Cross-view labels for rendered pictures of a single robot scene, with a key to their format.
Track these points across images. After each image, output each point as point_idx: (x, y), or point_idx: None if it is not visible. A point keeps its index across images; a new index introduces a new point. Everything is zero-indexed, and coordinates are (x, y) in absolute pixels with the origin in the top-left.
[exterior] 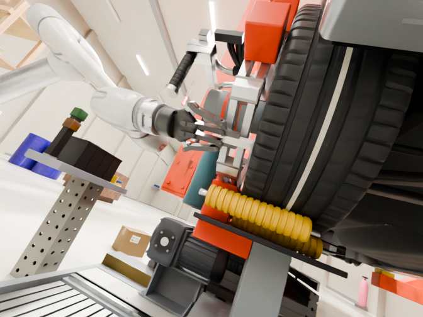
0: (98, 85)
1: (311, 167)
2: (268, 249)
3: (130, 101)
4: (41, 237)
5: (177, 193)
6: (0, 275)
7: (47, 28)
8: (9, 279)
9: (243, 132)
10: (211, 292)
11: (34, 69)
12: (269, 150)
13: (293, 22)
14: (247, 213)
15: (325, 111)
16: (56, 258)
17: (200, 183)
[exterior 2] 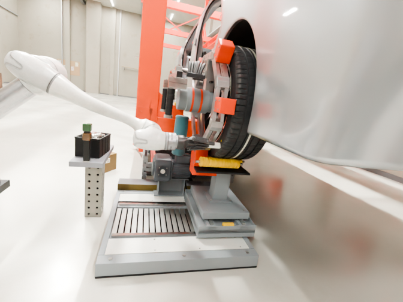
0: (111, 117)
1: (241, 151)
2: None
3: (162, 142)
4: (90, 196)
5: None
6: (83, 219)
7: (59, 91)
8: (90, 219)
9: (214, 138)
10: None
11: (16, 98)
12: (227, 149)
13: (235, 97)
14: (217, 166)
15: (247, 138)
16: (102, 200)
17: None
